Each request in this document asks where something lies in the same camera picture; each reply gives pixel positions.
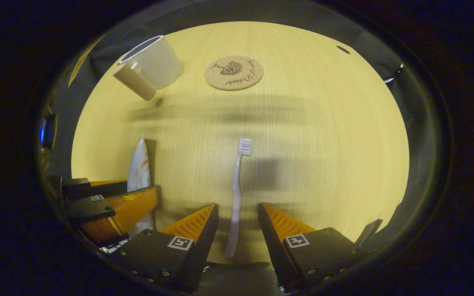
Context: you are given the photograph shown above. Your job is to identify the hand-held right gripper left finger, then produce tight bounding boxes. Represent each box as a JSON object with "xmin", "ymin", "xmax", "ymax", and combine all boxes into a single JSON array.
[{"xmin": 109, "ymin": 203, "xmax": 219, "ymax": 293}]

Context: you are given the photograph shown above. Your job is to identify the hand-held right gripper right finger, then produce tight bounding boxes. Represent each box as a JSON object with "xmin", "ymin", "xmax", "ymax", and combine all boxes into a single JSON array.
[{"xmin": 258, "ymin": 202, "xmax": 369, "ymax": 293}]

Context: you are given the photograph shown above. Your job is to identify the white toothpaste tube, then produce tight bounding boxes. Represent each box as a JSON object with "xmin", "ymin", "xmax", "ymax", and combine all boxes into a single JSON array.
[{"xmin": 127, "ymin": 136, "xmax": 156, "ymax": 236}]

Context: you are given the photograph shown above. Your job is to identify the pale pink toothbrush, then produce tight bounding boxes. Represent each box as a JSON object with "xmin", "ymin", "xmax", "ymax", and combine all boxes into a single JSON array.
[{"xmin": 224, "ymin": 138, "xmax": 253, "ymax": 259}]

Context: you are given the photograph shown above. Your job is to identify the white cup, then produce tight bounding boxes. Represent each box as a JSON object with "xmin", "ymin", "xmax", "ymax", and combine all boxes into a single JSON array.
[{"xmin": 113, "ymin": 35, "xmax": 184, "ymax": 102}]

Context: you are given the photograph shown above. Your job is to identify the round cork coaster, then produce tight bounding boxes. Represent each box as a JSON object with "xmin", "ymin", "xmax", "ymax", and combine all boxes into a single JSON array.
[{"xmin": 204, "ymin": 55, "xmax": 265, "ymax": 91}]

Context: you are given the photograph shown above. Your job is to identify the white cable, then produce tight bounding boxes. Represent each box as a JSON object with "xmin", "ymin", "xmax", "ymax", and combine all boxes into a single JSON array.
[{"xmin": 384, "ymin": 63, "xmax": 405, "ymax": 83}]

